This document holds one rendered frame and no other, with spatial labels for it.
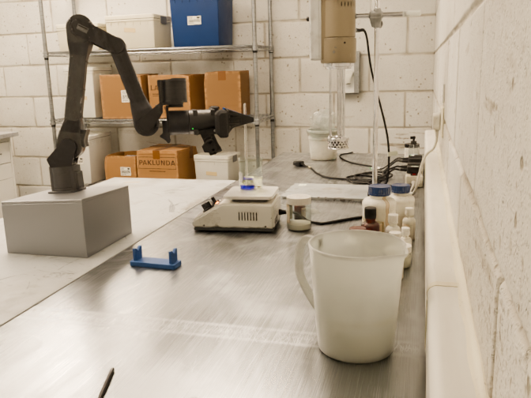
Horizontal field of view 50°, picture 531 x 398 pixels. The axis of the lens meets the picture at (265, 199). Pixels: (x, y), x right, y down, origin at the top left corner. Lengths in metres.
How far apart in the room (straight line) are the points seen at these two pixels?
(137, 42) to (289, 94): 1.01
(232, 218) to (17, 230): 0.47
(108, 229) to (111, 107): 2.57
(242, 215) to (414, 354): 0.66
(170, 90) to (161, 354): 0.71
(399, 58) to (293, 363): 3.10
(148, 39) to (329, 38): 2.17
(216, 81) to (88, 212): 2.42
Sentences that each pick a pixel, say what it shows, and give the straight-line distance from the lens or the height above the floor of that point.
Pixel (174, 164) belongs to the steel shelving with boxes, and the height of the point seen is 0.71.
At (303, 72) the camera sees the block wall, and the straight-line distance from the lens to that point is 3.82.
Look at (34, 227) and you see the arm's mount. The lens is 1.33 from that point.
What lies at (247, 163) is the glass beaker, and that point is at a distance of 1.39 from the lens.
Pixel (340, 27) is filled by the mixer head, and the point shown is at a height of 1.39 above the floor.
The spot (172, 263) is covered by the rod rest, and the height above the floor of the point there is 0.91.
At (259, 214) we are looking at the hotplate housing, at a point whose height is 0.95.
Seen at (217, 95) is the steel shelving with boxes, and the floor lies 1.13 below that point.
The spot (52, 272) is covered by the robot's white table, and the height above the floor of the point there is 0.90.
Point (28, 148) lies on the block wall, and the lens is 4.76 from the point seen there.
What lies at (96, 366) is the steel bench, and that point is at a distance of 0.83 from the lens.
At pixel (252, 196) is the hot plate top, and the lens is 1.36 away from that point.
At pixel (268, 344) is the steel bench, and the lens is 0.84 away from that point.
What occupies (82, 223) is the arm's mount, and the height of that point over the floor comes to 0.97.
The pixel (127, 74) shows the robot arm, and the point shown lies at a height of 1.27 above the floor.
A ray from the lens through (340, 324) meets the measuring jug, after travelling 0.76.
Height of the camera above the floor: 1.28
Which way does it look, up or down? 13 degrees down
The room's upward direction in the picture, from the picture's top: 2 degrees counter-clockwise
